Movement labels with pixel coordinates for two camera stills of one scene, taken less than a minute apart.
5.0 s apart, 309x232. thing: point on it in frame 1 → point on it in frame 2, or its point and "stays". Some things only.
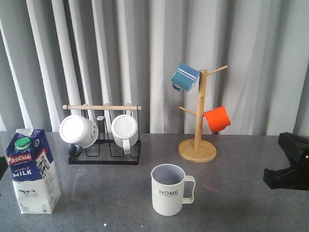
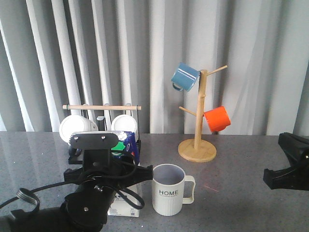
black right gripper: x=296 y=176 stays
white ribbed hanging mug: x=125 y=130 stays
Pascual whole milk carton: x=35 y=180 → x=127 y=147
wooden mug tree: x=197 y=150 stays
